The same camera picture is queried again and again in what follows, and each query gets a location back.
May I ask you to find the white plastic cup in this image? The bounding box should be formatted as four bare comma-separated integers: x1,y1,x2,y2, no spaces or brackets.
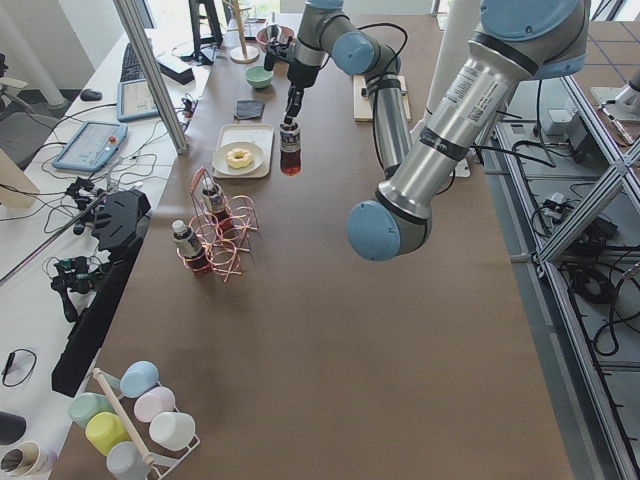
149,412,195,451

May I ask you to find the green plastic cup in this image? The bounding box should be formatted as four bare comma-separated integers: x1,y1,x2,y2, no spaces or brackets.
68,392,114,428

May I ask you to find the pink plastic cup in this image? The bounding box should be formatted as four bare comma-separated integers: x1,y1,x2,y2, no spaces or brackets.
134,386,176,423

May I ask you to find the grey plastic cup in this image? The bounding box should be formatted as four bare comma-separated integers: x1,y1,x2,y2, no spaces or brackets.
106,441,151,480

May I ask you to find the blue plastic cup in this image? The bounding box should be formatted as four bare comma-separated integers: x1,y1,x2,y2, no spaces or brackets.
120,360,159,398

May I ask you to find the mint green bowl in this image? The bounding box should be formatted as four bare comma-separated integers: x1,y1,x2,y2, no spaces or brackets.
245,65,274,90

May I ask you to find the blue teach pendant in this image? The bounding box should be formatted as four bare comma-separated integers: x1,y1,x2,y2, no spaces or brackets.
52,121,128,173
116,79,159,122

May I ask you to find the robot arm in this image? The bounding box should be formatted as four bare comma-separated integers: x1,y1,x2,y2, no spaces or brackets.
264,1,411,178
348,1,590,261

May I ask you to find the aluminium frame post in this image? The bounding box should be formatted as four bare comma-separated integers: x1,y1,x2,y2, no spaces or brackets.
113,0,189,154

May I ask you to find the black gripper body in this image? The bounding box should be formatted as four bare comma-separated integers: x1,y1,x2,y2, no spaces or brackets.
264,37,320,100

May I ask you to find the wooden mug tree stand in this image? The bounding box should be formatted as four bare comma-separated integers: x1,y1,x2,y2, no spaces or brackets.
223,0,260,64

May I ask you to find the yellow plastic cup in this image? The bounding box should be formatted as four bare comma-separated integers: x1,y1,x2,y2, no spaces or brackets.
85,412,131,456

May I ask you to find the tea bottle white cap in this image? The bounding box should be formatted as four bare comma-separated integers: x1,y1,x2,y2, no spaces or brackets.
279,122,301,176

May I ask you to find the white round plate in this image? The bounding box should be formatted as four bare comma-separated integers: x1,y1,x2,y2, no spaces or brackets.
212,141,265,176

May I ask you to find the middle tea bottle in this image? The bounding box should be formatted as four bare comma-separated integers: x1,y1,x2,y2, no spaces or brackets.
201,177,233,234

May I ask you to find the bamboo cutting board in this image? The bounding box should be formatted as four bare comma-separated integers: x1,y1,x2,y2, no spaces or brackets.
352,75,411,122

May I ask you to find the pink bowl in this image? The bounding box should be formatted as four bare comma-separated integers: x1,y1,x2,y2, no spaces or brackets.
255,25,295,47

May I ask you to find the cream rabbit tray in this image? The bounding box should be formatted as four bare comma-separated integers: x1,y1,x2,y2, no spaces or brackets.
212,124,274,179

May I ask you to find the right tea bottle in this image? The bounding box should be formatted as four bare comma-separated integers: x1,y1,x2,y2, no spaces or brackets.
171,219,210,274

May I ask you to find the black keyboard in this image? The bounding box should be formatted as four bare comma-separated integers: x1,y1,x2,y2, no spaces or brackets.
120,43,145,82

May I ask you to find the grey folded cloth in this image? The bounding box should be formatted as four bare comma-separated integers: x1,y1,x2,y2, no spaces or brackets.
234,99,265,120

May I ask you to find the glazed ring donut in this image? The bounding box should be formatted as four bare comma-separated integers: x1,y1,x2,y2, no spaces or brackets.
225,148,254,170

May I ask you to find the black computer mouse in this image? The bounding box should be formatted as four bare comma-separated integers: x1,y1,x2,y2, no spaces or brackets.
80,89,103,102

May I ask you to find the copper wire bottle rack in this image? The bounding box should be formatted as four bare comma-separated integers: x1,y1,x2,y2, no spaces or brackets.
176,167,259,283

